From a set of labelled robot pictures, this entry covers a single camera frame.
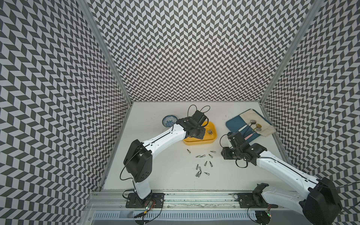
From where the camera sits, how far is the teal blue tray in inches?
37.7

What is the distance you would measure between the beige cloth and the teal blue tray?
0.01 meters

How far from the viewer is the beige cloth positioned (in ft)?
3.28
